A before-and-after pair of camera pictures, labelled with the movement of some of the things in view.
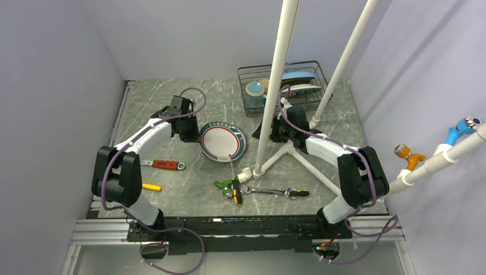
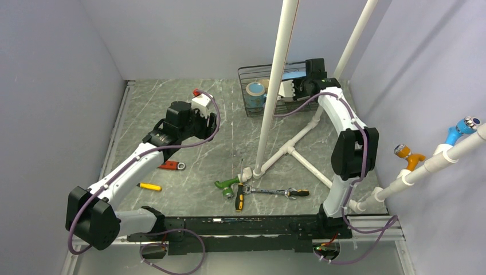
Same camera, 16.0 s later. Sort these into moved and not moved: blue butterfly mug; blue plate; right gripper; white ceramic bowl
Moved: right gripper
Not moved: white ceramic bowl; blue butterfly mug; blue plate
